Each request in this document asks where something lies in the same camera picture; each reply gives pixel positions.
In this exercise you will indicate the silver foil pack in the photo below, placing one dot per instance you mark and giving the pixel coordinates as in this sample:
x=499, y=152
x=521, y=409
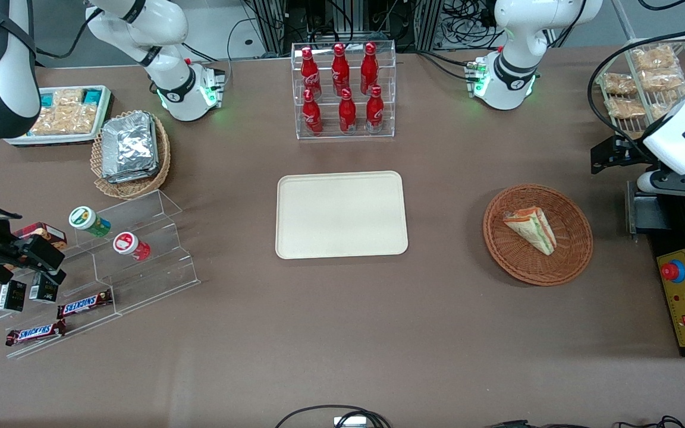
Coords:
x=128, y=145
x=134, y=178

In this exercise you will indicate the red snack cup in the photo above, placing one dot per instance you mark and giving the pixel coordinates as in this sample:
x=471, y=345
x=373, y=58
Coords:
x=125, y=242

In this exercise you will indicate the aluminium frame rack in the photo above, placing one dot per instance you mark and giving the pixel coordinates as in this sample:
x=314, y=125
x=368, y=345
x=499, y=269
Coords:
x=271, y=24

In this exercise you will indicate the small white device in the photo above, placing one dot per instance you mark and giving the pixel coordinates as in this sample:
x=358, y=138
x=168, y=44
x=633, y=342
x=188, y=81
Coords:
x=349, y=423

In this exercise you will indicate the white snack tray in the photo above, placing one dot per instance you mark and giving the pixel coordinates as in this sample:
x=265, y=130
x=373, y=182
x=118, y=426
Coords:
x=51, y=139

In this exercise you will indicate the green snack cup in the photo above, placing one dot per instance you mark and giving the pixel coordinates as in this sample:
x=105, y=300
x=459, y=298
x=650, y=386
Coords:
x=84, y=218

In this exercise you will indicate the triangle sandwich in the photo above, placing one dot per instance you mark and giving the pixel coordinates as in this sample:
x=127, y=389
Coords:
x=533, y=229

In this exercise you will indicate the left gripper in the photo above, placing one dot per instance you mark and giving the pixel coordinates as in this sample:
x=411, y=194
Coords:
x=627, y=151

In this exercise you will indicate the clear acrylic bottle rack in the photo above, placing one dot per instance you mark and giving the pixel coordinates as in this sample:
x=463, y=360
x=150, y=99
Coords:
x=342, y=134

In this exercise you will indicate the teal snack packet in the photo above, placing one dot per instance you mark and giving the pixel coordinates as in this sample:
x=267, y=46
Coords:
x=48, y=99
x=93, y=95

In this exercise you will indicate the Snickers chocolate bar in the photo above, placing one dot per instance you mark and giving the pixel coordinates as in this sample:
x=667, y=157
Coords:
x=84, y=305
x=34, y=333

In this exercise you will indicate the black equipment housing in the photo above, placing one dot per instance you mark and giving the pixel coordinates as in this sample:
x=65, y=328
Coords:
x=675, y=232

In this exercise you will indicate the clear acrylic stepped stand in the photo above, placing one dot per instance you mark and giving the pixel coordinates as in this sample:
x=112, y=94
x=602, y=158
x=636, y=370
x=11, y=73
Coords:
x=152, y=261

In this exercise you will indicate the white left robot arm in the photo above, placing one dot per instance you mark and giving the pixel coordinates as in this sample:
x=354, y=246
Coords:
x=515, y=35

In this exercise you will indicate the grey metal bracket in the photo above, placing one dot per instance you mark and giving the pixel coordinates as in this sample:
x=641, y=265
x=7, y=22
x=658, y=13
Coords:
x=646, y=214

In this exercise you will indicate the clear bagged pastry pack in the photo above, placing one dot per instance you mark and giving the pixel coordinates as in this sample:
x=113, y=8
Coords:
x=654, y=57
x=625, y=107
x=619, y=84
x=666, y=102
x=662, y=80

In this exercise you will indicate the beige rectangular tray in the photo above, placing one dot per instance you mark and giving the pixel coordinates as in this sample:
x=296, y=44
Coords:
x=336, y=214

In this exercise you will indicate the oval tan wicker basket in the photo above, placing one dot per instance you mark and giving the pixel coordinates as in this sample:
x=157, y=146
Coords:
x=134, y=189

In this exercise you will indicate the red emergency stop button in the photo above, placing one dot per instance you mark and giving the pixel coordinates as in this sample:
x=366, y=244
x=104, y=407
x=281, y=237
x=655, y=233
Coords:
x=672, y=271

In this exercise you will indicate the small black box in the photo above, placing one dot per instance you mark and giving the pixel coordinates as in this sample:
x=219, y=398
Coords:
x=11, y=296
x=44, y=290

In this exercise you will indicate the round brown wicker basket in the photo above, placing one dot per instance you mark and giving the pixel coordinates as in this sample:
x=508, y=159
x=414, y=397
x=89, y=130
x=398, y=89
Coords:
x=521, y=264

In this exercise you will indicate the clear cracker pack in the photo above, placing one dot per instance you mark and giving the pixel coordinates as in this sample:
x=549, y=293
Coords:
x=66, y=120
x=68, y=98

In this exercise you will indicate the red brown snack box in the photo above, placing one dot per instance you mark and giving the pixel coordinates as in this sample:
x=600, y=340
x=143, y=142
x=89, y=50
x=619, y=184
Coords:
x=45, y=230

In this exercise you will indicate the red cola bottle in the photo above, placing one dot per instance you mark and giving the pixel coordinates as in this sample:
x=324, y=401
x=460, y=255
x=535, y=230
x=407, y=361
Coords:
x=310, y=74
x=340, y=71
x=368, y=71
x=374, y=110
x=347, y=113
x=311, y=116

